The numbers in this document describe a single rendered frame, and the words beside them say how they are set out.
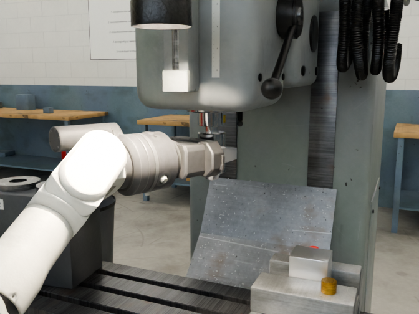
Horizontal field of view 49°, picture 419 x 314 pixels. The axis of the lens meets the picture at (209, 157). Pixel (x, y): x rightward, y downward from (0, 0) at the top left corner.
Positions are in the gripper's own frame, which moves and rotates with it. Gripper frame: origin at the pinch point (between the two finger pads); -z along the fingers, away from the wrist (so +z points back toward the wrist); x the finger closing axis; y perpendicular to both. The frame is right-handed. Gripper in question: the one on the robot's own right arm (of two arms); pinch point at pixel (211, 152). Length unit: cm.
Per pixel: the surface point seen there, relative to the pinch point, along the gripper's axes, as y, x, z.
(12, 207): 13.8, 36.7, 20.1
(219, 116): -6.3, -2.3, 0.7
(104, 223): 70, 164, -76
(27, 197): 11.3, 33.5, 18.2
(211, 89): -10.9, -7.0, 7.0
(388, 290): 120, 62, -220
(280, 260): 18.2, -9.7, -7.4
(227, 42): -17.4, -9.2, 6.2
